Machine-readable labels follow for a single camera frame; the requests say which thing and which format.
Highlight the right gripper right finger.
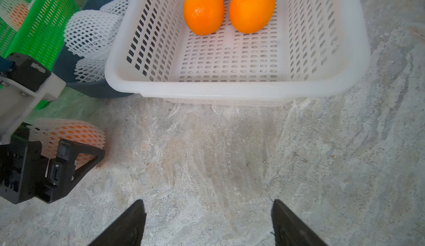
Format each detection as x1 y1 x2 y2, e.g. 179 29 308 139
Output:
271 199 327 246

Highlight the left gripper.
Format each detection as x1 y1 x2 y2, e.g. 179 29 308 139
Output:
1 123 105 204

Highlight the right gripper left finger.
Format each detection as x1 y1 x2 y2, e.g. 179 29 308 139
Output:
89 200 147 246

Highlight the netted orange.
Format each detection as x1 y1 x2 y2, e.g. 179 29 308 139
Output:
183 0 225 36
1 0 34 32
28 118 106 159
229 0 276 34

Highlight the white foam net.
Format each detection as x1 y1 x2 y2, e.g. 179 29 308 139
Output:
100 0 131 16
64 10 123 57
74 49 110 83

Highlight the dark blue plastic tub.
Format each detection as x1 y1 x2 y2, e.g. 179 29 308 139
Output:
53 0 131 98

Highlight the green plastic basket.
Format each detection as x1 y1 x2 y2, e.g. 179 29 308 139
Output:
0 0 80 111

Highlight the white plastic basket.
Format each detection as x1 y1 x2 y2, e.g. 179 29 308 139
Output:
105 0 370 107

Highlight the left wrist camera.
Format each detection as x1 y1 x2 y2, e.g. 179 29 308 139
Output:
1 52 66 145

